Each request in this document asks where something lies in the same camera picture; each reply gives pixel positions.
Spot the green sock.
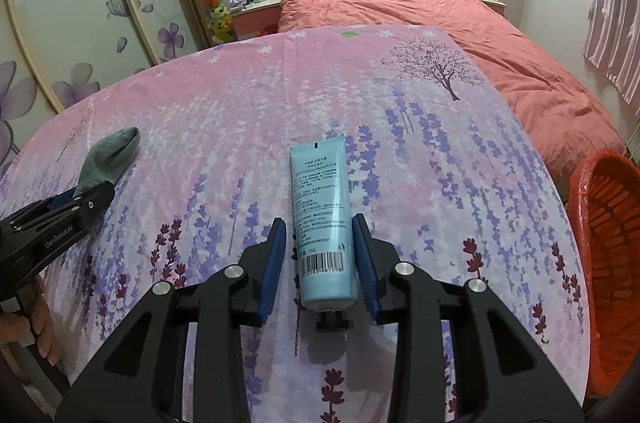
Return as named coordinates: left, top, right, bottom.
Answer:
left=74, top=128, right=140, bottom=197

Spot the light blue cream tube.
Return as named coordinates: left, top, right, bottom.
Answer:
left=290, top=135, right=358, bottom=332

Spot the person left hand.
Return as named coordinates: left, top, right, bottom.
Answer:
left=0, top=276, right=62, bottom=365

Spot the orange plastic basket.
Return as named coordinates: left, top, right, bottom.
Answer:
left=568, top=149, right=640, bottom=397

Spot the salmon pink duvet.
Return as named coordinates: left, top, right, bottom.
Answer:
left=279, top=0, right=625, bottom=185

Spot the floral wardrobe sliding door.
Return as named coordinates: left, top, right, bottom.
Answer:
left=1, top=0, right=205, bottom=166

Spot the pink bedside table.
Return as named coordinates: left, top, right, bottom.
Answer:
left=231, top=0, right=282, bottom=40

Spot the pink striped curtain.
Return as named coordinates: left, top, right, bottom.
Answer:
left=582, top=0, right=640, bottom=113

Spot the right bedside table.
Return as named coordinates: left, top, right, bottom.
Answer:
left=479, top=0, right=506, bottom=17

